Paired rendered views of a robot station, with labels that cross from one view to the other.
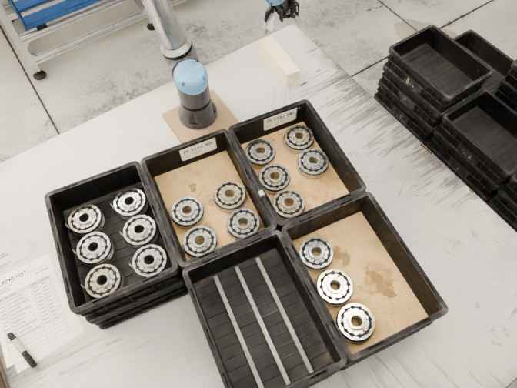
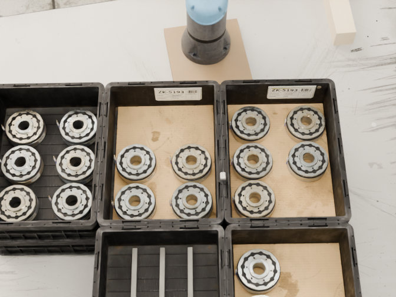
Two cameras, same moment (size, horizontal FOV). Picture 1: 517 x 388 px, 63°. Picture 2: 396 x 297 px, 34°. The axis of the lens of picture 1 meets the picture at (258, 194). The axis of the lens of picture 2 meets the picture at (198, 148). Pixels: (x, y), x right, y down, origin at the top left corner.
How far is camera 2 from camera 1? 40 cm
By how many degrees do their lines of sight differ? 11
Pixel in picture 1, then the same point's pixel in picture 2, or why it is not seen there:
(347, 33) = not seen: outside the picture
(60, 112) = not seen: outside the picture
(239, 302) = (149, 288)
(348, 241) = (306, 272)
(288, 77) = (338, 36)
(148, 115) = (147, 24)
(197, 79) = (211, 8)
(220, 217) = (170, 183)
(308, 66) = (373, 28)
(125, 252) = (52, 180)
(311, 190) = (291, 194)
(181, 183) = (144, 125)
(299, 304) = not seen: outside the picture
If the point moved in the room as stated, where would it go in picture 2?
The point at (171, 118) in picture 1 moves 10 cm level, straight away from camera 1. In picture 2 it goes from (172, 39) to (175, 13)
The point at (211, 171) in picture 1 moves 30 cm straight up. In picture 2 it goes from (184, 124) to (180, 60)
